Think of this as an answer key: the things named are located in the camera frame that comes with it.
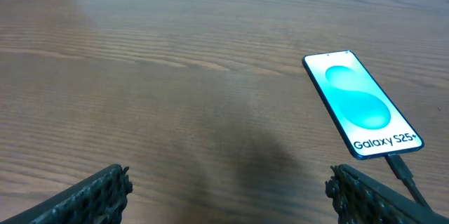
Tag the blue Galaxy smartphone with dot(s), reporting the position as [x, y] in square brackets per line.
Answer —
[368, 121]

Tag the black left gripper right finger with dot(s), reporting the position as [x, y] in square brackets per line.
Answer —
[357, 199]

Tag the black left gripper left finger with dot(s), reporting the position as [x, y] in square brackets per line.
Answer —
[98, 199]

